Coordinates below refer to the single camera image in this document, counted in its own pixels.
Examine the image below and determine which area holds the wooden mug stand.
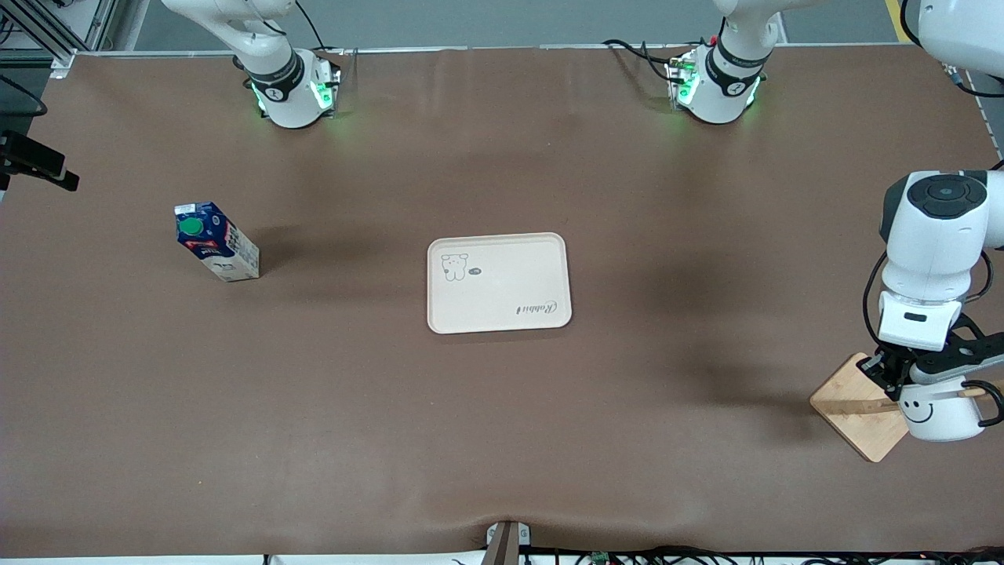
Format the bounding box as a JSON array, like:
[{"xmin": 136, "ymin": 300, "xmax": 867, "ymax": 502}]
[{"xmin": 809, "ymin": 352, "xmax": 997, "ymax": 464}]

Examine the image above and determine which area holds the black base cable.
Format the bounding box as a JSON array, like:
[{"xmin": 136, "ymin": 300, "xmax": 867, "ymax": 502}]
[
  {"xmin": 602, "ymin": 38, "xmax": 677, "ymax": 84},
  {"xmin": 293, "ymin": 0, "xmax": 347, "ymax": 57}
]

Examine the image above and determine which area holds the blue milk carton green cap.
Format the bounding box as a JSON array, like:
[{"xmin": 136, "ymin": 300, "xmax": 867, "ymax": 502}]
[{"xmin": 174, "ymin": 202, "xmax": 261, "ymax": 283}]

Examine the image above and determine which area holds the black right base cable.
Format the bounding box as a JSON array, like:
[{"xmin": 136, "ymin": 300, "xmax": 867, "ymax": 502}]
[{"xmin": 293, "ymin": 0, "xmax": 347, "ymax": 57}]

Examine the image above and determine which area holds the beige rectangular tray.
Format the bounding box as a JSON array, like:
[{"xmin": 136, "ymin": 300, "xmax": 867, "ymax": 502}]
[{"xmin": 426, "ymin": 232, "xmax": 573, "ymax": 335}]

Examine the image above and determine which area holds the white smiley mug black handle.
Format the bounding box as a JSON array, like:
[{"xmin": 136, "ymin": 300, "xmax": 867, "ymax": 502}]
[{"xmin": 898, "ymin": 377, "xmax": 1004, "ymax": 443}]

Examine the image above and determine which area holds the aluminium frame profile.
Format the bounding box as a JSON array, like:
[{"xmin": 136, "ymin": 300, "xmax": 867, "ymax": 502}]
[{"xmin": 0, "ymin": 0, "xmax": 120, "ymax": 78}]

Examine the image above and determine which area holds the black left base cable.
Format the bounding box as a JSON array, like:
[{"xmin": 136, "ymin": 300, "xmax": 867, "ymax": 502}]
[{"xmin": 602, "ymin": 38, "xmax": 677, "ymax": 84}]

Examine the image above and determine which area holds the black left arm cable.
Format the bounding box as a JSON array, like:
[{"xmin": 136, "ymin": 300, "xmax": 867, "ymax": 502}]
[{"xmin": 862, "ymin": 250, "xmax": 999, "ymax": 358}]

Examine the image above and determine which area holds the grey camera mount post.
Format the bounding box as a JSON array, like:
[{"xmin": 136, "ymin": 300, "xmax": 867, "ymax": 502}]
[{"xmin": 482, "ymin": 520, "xmax": 533, "ymax": 565}]

